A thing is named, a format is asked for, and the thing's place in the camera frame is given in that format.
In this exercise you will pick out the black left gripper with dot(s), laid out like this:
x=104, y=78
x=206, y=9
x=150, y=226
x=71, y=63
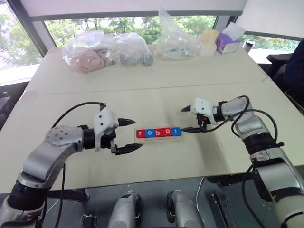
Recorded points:
x=108, y=142

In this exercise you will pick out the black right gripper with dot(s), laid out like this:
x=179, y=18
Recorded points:
x=203, y=121

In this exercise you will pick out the red letter tile r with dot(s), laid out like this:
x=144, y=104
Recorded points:
x=140, y=133

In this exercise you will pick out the blue letter tile t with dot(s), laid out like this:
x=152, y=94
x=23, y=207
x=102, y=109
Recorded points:
x=176, y=132

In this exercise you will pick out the blue letter tile o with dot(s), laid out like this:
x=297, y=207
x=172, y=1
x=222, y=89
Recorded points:
x=149, y=133

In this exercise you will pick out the red letter tile o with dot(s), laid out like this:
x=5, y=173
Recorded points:
x=168, y=132

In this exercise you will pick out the wooden letter tray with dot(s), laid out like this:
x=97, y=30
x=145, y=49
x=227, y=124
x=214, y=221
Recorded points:
x=156, y=140

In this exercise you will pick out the red letter tile b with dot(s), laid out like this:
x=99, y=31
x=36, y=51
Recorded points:
x=158, y=133

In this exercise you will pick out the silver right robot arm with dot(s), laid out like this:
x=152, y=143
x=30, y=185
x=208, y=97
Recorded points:
x=251, y=123

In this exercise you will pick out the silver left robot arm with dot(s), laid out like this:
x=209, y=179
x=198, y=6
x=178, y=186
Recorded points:
x=54, y=145

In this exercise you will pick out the grey rounded robot housing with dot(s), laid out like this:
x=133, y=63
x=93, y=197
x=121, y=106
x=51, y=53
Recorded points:
x=183, y=209
x=126, y=209

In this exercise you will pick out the white plastic container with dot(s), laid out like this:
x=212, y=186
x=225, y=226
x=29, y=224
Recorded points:
x=207, y=50

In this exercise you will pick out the clear bag with small items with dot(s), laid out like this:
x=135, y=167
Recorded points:
x=172, y=42

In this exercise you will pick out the yellow plastic cup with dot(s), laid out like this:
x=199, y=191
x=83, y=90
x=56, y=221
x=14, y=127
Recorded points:
x=209, y=36

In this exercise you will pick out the plastic bag with grey plush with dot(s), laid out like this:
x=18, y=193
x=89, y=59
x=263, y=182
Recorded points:
x=131, y=51

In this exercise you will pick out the purple tissue box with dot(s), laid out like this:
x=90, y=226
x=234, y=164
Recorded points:
x=224, y=40

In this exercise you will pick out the plastic bag with pink plush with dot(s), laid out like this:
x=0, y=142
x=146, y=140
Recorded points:
x=84, y=59

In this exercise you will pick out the black flat bar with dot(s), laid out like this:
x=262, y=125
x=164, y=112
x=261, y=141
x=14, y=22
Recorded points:
x=222, y=211

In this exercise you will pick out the black office chair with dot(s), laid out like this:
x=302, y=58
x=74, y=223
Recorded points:
x=279, y=66

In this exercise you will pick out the dark maroon chair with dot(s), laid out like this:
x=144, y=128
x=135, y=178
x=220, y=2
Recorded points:
x=295, y=97

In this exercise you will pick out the person in dark clothing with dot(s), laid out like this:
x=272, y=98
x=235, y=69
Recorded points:
x=297, y=69

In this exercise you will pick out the black chair by window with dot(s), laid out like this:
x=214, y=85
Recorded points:
x=4, y=102

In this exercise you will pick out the wide white roller blind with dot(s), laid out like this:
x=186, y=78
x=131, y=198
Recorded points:
x=133, y=6

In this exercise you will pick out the narrow white roller blind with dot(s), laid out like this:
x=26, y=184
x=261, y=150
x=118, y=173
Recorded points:
x=273, y=15

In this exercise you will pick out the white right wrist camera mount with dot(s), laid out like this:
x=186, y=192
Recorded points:
x=202, y=105

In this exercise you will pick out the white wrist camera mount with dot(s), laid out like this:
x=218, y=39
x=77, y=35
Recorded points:
x=202, y=105
x=103, y=120

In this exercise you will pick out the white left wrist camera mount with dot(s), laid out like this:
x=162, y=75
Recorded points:
x=103, y=120

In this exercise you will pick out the black table frame bar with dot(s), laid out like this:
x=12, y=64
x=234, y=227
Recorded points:
x=228, y=181
x=71, y=194

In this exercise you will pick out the small black metal bracket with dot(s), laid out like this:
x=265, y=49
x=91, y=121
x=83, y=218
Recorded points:
x=89, y=220

